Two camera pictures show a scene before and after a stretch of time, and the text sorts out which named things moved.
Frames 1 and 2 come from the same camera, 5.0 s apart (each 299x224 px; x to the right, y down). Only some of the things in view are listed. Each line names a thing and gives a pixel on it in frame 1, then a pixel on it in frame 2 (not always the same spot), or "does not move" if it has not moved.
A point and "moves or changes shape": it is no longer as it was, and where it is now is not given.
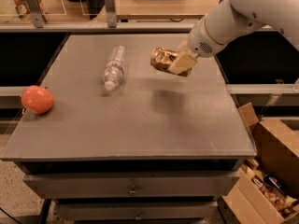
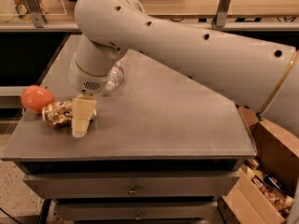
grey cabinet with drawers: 158,148 does not move
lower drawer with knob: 136,210 does not move
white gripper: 202,41 → 88,82
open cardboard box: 246,201 does not move
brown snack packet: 163,58 moves or changes shape
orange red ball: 37,99 does not move
